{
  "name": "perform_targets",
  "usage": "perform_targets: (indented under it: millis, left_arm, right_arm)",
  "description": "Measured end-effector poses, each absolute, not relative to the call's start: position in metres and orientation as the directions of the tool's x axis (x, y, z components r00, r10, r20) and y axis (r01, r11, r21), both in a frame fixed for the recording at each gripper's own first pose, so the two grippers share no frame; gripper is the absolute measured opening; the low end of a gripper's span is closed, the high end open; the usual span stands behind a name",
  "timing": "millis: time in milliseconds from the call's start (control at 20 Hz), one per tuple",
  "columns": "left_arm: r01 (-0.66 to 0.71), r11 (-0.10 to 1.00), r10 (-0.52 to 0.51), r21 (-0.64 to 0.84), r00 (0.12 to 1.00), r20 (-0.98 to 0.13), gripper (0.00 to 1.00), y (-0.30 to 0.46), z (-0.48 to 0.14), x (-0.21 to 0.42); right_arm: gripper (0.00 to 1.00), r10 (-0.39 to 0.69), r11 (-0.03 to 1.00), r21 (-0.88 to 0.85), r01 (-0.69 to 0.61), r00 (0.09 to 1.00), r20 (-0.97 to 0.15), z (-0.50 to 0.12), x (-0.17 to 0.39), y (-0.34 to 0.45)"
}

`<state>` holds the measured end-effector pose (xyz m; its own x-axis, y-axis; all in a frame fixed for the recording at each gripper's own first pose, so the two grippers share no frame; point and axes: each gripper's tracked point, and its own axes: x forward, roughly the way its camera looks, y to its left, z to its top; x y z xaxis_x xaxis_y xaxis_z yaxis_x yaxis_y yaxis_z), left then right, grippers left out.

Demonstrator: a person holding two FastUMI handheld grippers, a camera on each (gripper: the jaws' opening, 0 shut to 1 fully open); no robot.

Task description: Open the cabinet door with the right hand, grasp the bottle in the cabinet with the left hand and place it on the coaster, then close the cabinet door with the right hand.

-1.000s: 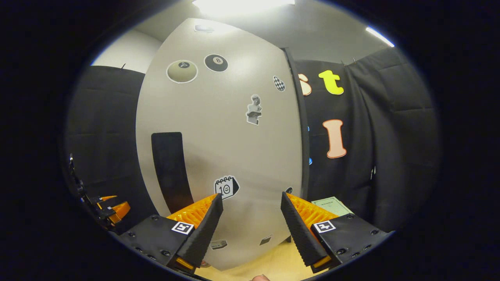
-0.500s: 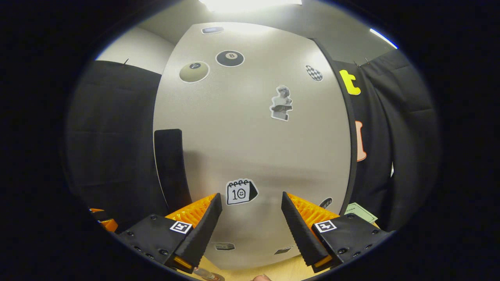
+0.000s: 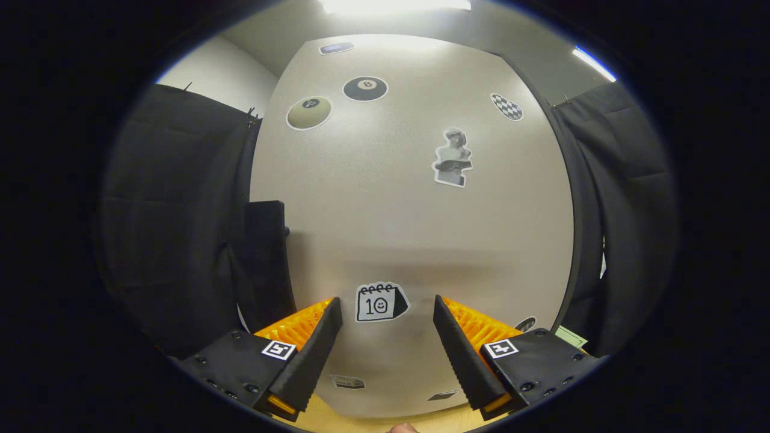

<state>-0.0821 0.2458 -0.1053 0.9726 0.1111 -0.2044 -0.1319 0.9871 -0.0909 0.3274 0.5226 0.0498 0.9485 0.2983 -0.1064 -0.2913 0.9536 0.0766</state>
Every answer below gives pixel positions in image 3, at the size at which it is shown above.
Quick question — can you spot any green book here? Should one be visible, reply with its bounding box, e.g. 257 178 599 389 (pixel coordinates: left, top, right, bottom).
555 325 588 350

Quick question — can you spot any large ceiling light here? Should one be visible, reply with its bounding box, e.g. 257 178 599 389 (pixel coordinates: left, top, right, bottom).
319 0 473 16

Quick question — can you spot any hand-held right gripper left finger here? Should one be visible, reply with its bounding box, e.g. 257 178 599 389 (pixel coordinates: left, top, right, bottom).
174 296 343 422

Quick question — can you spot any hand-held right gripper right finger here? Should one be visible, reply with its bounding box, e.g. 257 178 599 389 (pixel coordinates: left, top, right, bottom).
432 294 605 423

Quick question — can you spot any grey cabinet door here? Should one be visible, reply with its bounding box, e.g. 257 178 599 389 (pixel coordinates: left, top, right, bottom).
248 34 575 420

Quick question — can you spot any small ceiling light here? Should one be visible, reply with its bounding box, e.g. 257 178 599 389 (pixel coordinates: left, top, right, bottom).
571 46 618 84

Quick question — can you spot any black backdrop cloth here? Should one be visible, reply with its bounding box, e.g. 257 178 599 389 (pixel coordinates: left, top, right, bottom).
96 81 680 361

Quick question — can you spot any black cabinet door handle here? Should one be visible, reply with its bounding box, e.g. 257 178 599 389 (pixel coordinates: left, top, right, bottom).
242 200 297 333

